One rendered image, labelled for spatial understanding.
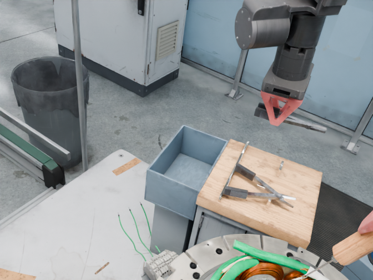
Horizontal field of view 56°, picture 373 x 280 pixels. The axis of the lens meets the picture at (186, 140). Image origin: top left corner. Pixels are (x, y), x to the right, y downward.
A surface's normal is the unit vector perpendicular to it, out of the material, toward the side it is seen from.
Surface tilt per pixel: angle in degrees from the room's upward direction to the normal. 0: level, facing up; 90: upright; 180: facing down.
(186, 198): 90
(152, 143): 0
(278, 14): 99
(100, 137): 0
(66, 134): 93
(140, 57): 90
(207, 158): 90
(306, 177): 0
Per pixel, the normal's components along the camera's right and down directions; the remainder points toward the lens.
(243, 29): -0.95, 0.16
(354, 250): -0.59, 0.31
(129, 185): 0.13, -0.77
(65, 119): 0.56, 0.61
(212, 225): -0.40, 0.53
